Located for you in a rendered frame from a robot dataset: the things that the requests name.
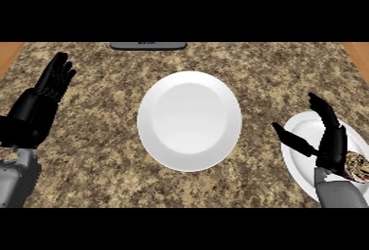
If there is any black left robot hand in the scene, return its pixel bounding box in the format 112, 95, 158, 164
0, 52, 78, 149

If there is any brown swirled cupcake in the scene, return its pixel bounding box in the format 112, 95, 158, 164
341, 150, 369, 184

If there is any dark grey appliance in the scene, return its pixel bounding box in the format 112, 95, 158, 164
109, 41, 187, 51

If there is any large white oval plate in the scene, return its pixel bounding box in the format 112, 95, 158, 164
137, 70, 244, 173

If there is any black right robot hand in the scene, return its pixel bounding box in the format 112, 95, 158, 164
272, 92, 348, 176

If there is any small white plate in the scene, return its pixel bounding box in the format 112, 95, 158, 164
279, 110, 369, 205

